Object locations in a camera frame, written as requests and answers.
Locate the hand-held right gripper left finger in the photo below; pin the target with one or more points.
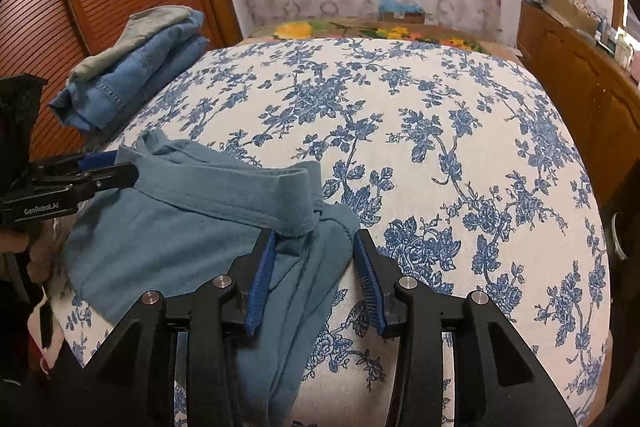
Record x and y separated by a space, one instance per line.
260 282

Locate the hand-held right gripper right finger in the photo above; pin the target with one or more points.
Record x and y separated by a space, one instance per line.
371 289

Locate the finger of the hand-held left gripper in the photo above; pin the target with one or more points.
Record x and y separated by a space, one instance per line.
95 161
112 177

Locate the teal blue shirt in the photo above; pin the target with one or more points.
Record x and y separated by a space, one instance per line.
175 232

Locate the person's left hand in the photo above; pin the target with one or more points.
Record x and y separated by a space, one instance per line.
42 257

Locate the folded denim jeans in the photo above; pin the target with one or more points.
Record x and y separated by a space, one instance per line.
125 79

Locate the folded grey-green garment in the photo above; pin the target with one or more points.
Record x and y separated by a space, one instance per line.
150 19

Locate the blue floral bedspread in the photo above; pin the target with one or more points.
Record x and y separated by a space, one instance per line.
450 157

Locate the colourful floral pillow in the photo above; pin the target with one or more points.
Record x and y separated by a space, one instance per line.
295 30

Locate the small cardboard box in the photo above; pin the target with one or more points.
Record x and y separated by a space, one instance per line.
417 18

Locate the blue plastic pack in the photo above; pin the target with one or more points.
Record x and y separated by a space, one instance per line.
400 4

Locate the wooden cabinet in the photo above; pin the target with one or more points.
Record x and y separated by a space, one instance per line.
565 67

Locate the open cardboard box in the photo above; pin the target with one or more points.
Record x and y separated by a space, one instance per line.
570 14

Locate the white jar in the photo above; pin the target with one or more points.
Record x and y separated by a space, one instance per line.
622 49

